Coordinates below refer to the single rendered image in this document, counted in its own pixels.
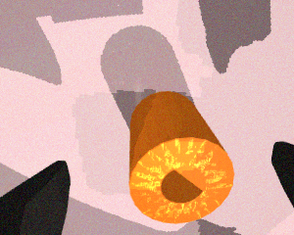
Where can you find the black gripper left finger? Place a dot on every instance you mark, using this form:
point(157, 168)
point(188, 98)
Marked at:
point(39, 205)

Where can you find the orange knob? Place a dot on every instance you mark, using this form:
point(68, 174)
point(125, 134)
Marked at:
point(179, 171)

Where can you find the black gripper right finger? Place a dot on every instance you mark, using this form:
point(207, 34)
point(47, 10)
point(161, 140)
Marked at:
point(282, 161)

